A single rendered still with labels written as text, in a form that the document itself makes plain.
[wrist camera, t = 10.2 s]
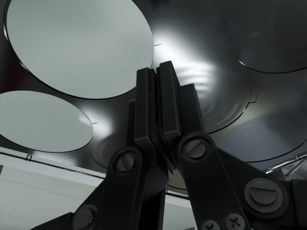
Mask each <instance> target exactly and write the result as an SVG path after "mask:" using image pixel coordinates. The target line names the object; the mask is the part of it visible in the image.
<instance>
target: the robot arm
mask: <svg viewBox="0 0 307 230"><path fill-rule="evenodd" d="M176 169H177V170H178V171H179V173H180V175H181V176H182V178H183V179H184V182H185V186H186V189H187V193H188V196H189V200H190V203H191V207H192V211H193V214H194V218H195V221H196V226H197V229H198V230H252V229H253V230H307V180H302V179H291V181H284V180H277V179H275V178H274V177H272V176H270V175H268V174H266V173H265V172H263V171H261V170H259V169H257V168H255V167H253V166H251V165H250V164H248V163H246V162H244V161H242V160H240V159H239V158H237V157H235V156H233V155H231V154H229V153H228V152H226V151H224V150H222V149H220V148H218V147H217V146H216V145H215V142H214V140H213V139H212V138H211V137H210V136H209V135H208V134H206V132H205V127H204V123H203V118H202V114H201V108H200V104H199V100H198V96H197V93H196V89H195V86H194V83H192V84H188V85H184V86H180V83H179V80H178V78H177V75H176V72H175V69H174V66H173V63H172V61H171V60H169V61H166V62H163V63H160V64H159V67H157V68H156V73H155V71H154V69H149V67H146V68H142V69H139V70H137V77H136V98H135V99H132V100H129V103H128V114H127V133H126V146H125V147H123V148H121V149H119V150H118V151H116V152H115V153H114V154H113V156H112V157H111V159H110V162H109V165H108V169H107V173H106V177H105V179H104V180H103V181H102V182H101V183H100V184H99V185H98V186H97V188H96V189H95V190H94V191H93V192H92V193H91V194H90V195H89V196H88V198H87V199H86V200H85V201H84V202H83V203H82V204H81V205H80V206H79V207H78V208H77V210H76V211H75V212H74V213H72V212H69V213H66V214H64V215H62V216H59V217H57V218H55V219H53V220H50V221H48V222H45V223H43V224H41V225H38V226H36V227H34V228H32V229H31V230H163V220H164V205H165V194H166V187H165V186H166V184H167V183H168V182H169V177H173V170H176Z"/></svg>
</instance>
